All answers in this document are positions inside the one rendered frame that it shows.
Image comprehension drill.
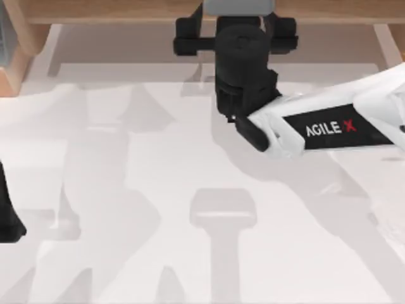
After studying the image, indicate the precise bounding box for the wooden open shelf unit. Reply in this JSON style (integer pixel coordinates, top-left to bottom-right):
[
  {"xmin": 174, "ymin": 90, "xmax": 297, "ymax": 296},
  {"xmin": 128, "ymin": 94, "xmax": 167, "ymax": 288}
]
[{"xmin": 12, "ymin": 0, "xmax": 405, "ymax": 77}]

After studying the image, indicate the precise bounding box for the pale grey rounded box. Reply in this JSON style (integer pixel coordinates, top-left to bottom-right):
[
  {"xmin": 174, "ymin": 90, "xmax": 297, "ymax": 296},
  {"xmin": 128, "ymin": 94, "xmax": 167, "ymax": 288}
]
[{"xmin": 202, "ymin": 0, "xmax": 275, "ymax": 16}]

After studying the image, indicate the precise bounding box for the wooden drawer with grey inside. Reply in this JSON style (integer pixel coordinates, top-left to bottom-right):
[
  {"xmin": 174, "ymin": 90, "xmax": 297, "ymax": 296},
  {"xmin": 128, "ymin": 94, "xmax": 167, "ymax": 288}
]
[{"xmin": 0, "ymin": 0, "xmax": 36, "ymax": 98}]

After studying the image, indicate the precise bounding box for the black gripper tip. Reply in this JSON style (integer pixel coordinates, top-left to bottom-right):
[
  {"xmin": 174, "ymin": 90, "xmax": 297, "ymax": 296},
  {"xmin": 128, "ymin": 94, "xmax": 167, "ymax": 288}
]
[{"xmin": 0, "ymin": 160, "xmax": 28, "ymax": 244}]

